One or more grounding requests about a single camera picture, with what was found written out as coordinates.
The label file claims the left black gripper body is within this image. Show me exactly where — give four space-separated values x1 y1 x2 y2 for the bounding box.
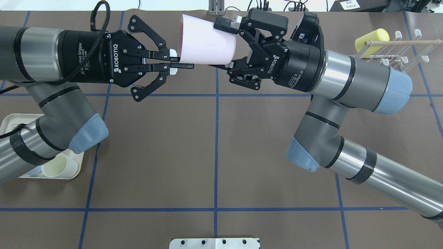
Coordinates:
57 15 169 101

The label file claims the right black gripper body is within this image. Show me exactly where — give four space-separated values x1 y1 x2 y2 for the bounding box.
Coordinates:
227 9 326 92

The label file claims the pink plastic cup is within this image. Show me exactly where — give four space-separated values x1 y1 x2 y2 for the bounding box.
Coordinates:
178 14 236 65

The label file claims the yellow plastic cup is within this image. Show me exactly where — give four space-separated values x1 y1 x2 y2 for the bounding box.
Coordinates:
354 28 390 58

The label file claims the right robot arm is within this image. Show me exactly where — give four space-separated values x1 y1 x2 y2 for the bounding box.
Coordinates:
214 9 442 228

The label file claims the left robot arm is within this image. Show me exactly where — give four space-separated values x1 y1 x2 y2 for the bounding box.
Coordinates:
1 13 194 186

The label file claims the cream plastic cup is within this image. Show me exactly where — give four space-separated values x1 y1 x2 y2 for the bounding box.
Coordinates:
41 153 79 179

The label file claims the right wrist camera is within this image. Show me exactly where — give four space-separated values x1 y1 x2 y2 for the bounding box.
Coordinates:
290 12 319 45

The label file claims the white wire cup rack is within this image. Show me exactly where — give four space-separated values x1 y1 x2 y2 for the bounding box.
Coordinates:
354 28 442 73

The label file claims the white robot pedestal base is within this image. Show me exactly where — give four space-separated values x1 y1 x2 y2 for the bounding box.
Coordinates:
169 238 261 249

